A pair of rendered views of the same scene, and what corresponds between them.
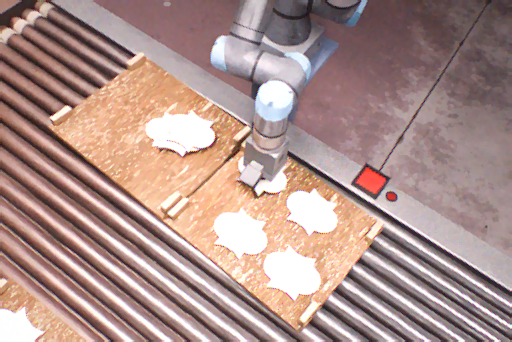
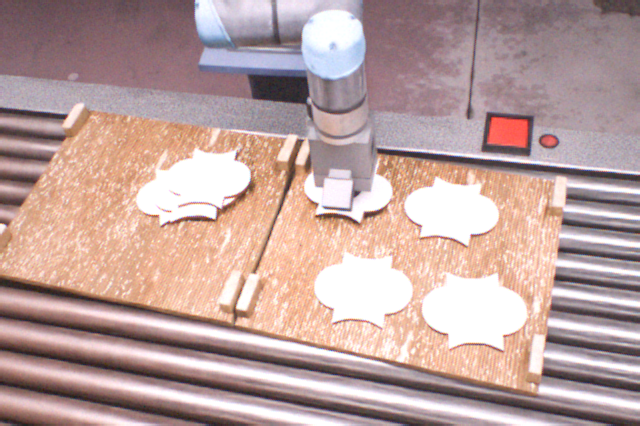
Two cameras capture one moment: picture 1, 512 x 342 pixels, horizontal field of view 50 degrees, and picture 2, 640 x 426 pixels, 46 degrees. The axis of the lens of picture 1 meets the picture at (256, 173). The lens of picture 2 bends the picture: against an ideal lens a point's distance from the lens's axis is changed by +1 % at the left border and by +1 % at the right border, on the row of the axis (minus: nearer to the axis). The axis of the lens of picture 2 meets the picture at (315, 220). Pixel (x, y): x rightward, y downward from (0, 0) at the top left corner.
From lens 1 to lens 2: 0.33 m
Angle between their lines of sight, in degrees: 6
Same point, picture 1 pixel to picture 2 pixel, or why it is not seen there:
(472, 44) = not seen: outside the picture
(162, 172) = (195, 255)
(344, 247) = (528, 238)
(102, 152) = (86, 268)
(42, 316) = not seen: outside the picture
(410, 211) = (588, 149)
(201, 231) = (301, 313)
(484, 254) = not seen: outside the picture
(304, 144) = (383, 127)
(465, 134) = (548, 70)
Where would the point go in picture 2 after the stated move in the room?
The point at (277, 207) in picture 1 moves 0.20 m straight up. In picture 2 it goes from (396, 227) to (394, 134)
